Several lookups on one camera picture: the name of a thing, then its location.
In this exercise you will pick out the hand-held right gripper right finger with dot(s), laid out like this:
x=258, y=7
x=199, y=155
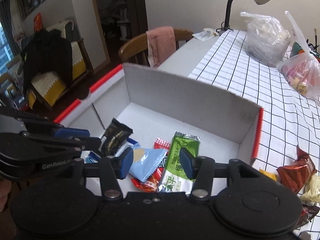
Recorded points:
x=188, y=163

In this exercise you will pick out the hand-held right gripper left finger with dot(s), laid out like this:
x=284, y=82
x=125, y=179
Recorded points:
x=126, y=163

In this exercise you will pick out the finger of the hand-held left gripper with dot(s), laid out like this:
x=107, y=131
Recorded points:
x=87, y=144
x=72, y=133

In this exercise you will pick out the light blue sunburst snack packet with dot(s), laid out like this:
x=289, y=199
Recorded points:
x=147, y=161

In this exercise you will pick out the green snack packet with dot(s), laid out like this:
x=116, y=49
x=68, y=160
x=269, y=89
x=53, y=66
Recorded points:
x=180, y=140

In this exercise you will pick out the red snack packet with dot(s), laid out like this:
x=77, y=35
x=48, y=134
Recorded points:
x=147, y=183

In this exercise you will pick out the black and gold snack packet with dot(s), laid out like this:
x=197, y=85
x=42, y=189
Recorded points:
x=116, y=135

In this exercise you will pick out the red and white cardboard box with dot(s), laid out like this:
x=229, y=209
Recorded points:
x=187, y=100

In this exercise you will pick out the maroon snack packet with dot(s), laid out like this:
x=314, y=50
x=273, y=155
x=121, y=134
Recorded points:
x=296, y=170

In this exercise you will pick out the pale yellow snack packet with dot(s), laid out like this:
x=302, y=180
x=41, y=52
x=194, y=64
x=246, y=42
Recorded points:
x=312, y=188

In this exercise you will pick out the dark brown triangular snack packet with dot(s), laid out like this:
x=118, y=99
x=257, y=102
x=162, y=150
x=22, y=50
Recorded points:
x=307, y=216

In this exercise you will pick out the wooden armchair with yellow cushions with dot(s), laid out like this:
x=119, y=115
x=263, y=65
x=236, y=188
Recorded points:
x=75, y=62

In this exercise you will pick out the black jacket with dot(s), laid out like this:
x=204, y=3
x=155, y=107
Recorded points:
x=47, y=57

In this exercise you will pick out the wooden chair with curved back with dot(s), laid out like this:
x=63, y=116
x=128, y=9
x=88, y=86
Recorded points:
x=135, y=47

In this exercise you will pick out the white checked tablecloth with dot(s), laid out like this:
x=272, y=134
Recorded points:
x=250, y=67

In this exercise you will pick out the red hanging ornament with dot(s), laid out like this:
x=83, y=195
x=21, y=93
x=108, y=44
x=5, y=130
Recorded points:
x=38, y=22

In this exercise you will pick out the pink towel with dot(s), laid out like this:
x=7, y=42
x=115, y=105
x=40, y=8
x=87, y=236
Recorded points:
x=160, y=45

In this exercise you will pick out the dark wooden bookcase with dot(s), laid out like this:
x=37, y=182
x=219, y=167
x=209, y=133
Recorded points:
x=117, y=17

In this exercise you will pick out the grey curtain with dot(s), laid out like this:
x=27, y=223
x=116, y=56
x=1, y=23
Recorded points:
x=11, y=25

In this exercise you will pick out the flat paper packet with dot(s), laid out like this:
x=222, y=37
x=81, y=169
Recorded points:
x=205, y=33

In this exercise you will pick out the pink plastic bag of food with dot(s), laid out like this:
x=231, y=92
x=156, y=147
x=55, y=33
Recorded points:
x=300, y=75

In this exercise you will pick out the clear plastic bag with bowl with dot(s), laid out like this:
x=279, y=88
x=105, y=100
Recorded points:
x=267, y=40

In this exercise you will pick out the orange folding basket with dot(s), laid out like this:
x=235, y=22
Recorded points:
x=296, y=50

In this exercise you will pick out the thin dark brush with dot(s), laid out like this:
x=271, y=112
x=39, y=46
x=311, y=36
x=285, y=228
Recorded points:
x=315, y=37

